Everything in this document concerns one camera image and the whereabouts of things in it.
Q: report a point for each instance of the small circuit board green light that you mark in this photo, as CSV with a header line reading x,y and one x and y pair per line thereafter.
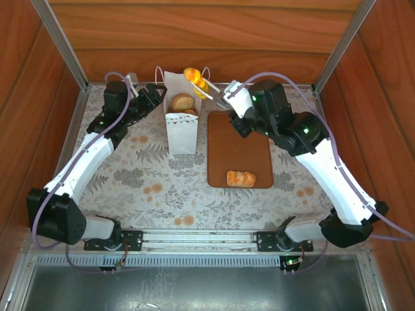
x,y
291,263

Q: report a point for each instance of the fake yellow bread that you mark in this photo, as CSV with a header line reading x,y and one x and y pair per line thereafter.
x,y
196,81

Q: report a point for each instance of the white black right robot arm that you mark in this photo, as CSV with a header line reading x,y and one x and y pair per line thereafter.
x,y
337,184

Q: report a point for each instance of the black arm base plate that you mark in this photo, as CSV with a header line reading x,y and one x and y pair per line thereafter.
x,y
133,239
266,241

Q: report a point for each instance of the fake braided bread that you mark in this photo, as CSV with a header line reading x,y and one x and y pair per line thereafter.
x,y
241,179

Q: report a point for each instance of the brown serving tray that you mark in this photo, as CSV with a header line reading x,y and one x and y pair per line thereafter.
x,y
240,145

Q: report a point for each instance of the aluminium frame side rail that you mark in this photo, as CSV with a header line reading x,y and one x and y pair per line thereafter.
x,y
78,107
318,98

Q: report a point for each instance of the white paper bag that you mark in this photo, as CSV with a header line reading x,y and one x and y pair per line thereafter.
x,y
181,136

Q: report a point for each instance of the floral tablecloth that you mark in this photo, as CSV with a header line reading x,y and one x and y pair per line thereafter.
x,y
146,201

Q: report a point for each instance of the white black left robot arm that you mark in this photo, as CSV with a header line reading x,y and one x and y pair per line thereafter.
x,y
84,162

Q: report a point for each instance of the aluminium frame post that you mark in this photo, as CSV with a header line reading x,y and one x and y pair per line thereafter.
x,y
342,45
62,45

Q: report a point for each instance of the aluminium mounting rail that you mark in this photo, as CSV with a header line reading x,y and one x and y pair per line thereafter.
x,y
197,238

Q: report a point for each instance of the grey metal sheet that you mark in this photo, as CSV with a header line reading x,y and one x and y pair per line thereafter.
x,y
194,291

